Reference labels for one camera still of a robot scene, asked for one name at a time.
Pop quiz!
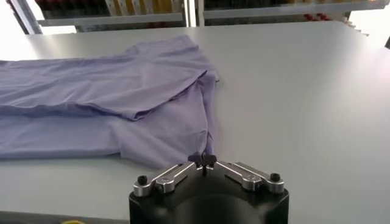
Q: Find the grey metal shelf unit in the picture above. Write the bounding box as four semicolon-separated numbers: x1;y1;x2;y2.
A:
196;0;390;28
36;0;197;33

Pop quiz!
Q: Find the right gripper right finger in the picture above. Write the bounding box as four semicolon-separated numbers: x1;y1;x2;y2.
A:
202;153;286;195

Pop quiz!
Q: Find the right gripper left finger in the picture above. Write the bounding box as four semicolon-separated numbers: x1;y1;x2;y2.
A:
132;153;205;198

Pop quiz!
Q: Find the purple t-shirt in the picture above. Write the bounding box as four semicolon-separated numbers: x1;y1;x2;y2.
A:
0;34;221;170

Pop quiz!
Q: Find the slanted grey frame post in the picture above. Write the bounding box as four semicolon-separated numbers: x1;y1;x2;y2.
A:
6;0;43;35

